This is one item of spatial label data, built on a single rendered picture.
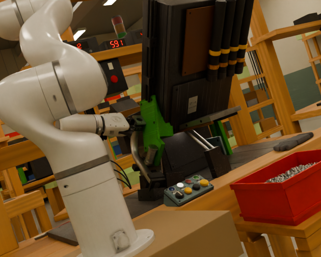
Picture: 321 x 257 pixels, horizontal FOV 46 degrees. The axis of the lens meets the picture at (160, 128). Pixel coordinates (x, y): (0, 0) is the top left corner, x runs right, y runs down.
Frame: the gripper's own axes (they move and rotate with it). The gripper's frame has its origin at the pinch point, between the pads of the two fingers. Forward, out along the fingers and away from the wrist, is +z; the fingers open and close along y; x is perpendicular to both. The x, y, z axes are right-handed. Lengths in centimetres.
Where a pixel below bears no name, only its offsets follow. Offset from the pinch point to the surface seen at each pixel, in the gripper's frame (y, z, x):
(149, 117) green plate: -3.2, 2.7, -5.9
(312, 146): -35, 60, -13
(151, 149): -15.9, -0.6, -0.3
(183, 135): 0.9, 26.1, 7.2
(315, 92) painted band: 498, 863, 265
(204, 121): -19.9, 14.8, -15.5
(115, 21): 61, 9, -19
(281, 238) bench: -27, 101, 64
